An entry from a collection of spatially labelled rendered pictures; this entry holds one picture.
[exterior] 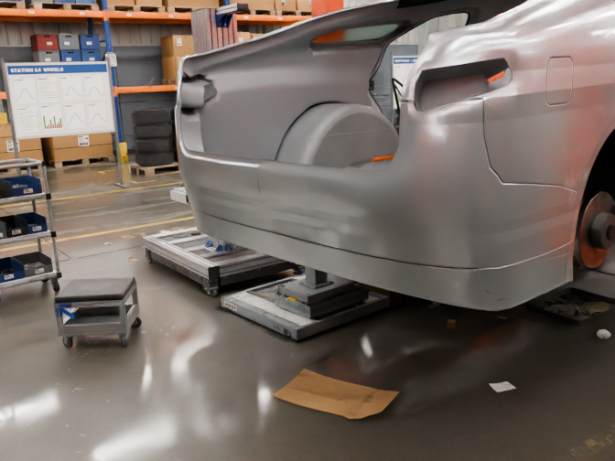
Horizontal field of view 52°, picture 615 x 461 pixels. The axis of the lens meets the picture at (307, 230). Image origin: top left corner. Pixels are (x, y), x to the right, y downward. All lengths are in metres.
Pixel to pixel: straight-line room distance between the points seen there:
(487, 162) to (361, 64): 2.15
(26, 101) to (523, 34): 8.35
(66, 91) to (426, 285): 8.29
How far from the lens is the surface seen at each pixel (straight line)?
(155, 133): 11.24
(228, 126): 3.37
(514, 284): 2.17
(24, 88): 9.79
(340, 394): 3.18
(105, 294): 3.87
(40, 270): 5.19
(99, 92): 10.05
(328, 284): 4.04
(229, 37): 4.90
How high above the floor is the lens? 1.51
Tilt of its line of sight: 13 degrees down
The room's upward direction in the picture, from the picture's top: 2 degrees counter-clockwise
